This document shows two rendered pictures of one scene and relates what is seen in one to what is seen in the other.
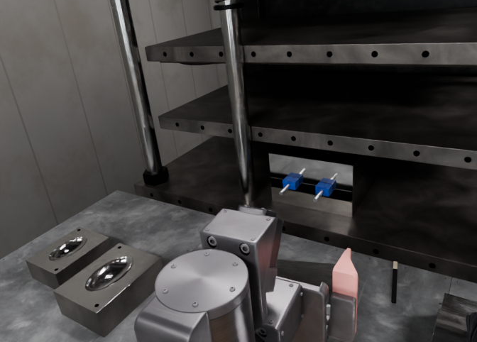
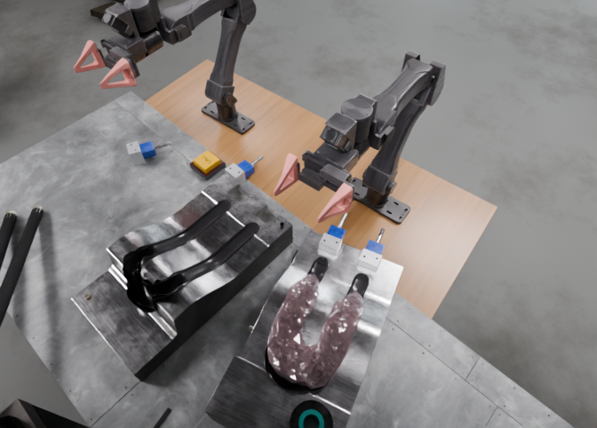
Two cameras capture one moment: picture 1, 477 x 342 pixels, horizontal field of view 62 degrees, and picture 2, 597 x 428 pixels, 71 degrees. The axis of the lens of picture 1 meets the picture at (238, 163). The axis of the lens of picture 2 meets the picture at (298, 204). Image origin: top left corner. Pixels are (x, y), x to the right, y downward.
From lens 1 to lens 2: 0.85 m
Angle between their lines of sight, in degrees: 102
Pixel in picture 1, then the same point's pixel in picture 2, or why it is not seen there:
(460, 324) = (172, 302)
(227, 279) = (348, 106)
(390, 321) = (187, 388)
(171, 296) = (366, 104)
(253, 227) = (335, 118)
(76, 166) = not seen: outside the picture
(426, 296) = (136, 408)
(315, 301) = (308, 154)
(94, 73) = not seen: outside the picture
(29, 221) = not seen: outside the picture
